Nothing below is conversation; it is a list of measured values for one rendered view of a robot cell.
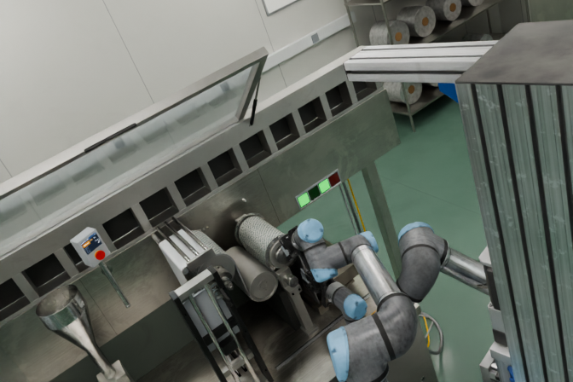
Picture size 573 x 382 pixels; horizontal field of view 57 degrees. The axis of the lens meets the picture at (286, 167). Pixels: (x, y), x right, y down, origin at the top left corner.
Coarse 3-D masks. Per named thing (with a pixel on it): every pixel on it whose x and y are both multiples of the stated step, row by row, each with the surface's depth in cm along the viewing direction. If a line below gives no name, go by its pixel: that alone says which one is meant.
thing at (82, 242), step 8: (88, 232) 161; (96, 232) 162; (72, 240) 160; (80, 240) 158; (88, 240) 160; (96, 240) 162; (80, 248) 158; (88, 248) 160; (96, 248) 162; (104, 248) 164; (80, 256) 163; (88, 256) 160; (96, 256) 161; (104, 256) 162; (88, 264) 163; (96, 264) 162
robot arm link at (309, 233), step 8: (304, 224) 164; (312, 224) 164; (320, 224) 165; (296, 232) 169; (304, 232) 163; (312, 232) 163; (320, 232) 164; (296, 240) 171; (304, 240) 164; (312, 240) 163; (320, 240) 165; (304, 248) 165
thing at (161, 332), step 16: (240, 304) 235; (144, 320) 212; (160, 320) 216; (176, 320) 220; (128, 336) 210; (144, 336) 214; (160, 336) 218; (176, 336) 221; (192, 336) 226; (112, 352) 208; (128, 352) 212; (144, 352) 216; (160, 352) 219; (80, 368) 203; (96, 368) 206; (128, 368) 213; (144, 368) 217
